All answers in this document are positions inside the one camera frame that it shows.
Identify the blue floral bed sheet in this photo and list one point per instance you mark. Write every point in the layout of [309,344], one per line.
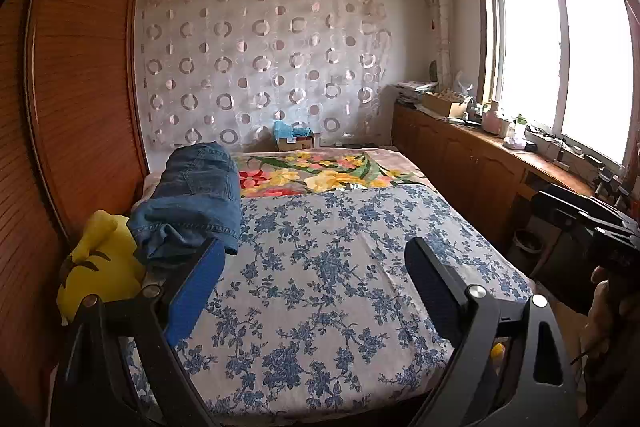
[325,282]

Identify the wood-framed window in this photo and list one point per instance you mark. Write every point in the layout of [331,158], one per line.
[530,47]

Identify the waste bin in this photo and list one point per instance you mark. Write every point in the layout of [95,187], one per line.
[527,243]

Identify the open cardboard box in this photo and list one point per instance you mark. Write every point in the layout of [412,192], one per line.
[442,106]

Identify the small printed cardboard box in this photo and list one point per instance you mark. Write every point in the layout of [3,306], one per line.
[302,143]

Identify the stack of papers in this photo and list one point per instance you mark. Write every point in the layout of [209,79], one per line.
[412,89]

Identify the sheer circle-patterned curtain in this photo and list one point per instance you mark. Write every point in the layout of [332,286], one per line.
[260,57]

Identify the colourful floral blanket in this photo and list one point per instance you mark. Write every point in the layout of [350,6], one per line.
[310,172]

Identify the person's right hand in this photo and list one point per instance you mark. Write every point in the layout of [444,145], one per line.
[600,317]

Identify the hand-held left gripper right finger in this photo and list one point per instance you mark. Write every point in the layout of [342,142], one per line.
[435,292]

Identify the long wooden cabinet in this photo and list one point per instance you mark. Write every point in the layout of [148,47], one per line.
[465,167]

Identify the white bottle green cap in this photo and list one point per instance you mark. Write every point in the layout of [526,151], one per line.
[521,129]

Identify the blue plastic bag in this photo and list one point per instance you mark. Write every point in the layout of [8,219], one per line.
[285,129]

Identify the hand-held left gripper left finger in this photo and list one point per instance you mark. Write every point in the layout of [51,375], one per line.
[195,297]

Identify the wrapped white pipe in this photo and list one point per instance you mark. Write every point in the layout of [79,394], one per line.
[440,17]

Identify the blue denim pants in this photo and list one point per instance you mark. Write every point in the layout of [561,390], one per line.
[195,187]

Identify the pink bottle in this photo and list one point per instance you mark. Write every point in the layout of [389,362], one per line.
[491,119]

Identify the brown wooden wardrobe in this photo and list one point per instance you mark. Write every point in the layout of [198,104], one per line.
[75,82]

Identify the yellow plush toy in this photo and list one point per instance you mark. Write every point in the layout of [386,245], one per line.
[100,272]

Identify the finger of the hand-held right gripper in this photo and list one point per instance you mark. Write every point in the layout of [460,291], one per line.
[555,204]
[612,189]

